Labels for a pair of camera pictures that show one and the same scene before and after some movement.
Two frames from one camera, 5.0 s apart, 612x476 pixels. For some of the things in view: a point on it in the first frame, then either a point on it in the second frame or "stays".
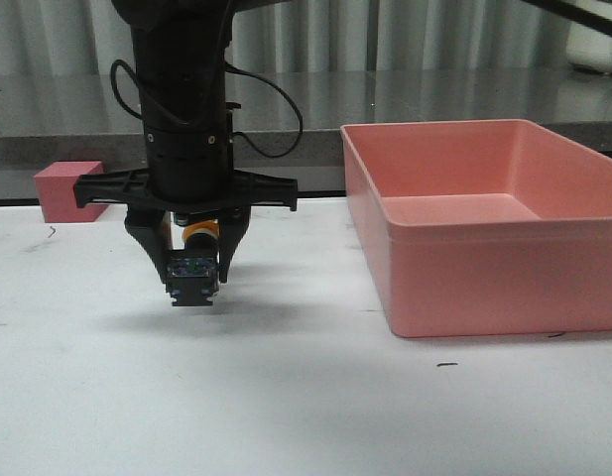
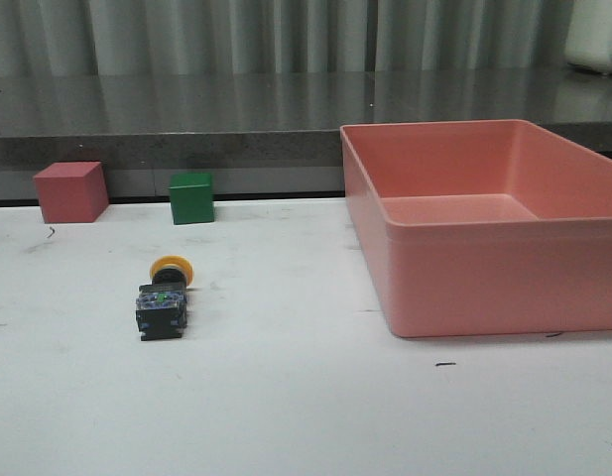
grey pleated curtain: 92,37 stays
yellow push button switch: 190,259 -> 161,306
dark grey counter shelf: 285,122 stays
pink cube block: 56,185 stays
